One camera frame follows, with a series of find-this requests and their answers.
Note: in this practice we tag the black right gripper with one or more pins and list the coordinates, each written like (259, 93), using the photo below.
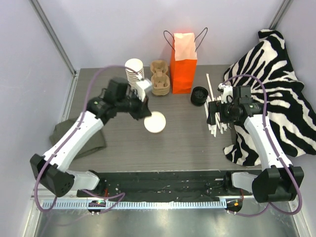
(212, 113)

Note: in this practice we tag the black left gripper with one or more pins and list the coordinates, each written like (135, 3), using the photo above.
(139, 108)

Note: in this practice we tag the brown paper coffee cup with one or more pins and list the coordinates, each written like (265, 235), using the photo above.
(155, 123)

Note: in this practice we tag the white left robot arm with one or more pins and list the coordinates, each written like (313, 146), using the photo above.
(52, 169)

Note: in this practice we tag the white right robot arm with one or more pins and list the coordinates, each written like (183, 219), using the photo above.
(279, 179)

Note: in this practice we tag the stack of black lids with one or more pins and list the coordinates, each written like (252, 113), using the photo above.
(199, 96)

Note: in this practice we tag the pile of wrapped straws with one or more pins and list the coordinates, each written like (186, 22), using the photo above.
(218, 125)

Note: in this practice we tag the cardboard cup carrier stack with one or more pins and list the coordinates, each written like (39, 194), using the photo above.
(160, 78)

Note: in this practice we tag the stack of paper cups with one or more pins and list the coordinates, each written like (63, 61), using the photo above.
(134, 71)

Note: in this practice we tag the orange paper bag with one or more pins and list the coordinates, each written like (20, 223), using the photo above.
(183, 60)

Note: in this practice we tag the olive green cloth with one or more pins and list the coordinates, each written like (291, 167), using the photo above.
(96, 143)

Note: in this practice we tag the zebra print blanket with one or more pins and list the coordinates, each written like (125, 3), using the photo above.
(267, 67)

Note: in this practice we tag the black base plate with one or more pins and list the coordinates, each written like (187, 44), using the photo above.
(168, 186)

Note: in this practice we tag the white slotted cable duct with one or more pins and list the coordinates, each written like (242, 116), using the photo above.
(91, 204)

